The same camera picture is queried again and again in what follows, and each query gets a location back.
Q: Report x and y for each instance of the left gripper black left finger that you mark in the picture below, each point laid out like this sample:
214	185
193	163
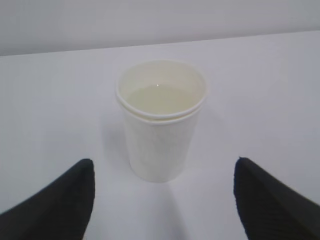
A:
60	211

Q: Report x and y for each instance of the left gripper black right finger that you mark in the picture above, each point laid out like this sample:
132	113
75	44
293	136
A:
269	209

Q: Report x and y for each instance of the white paper cup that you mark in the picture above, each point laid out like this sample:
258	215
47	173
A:
158	143

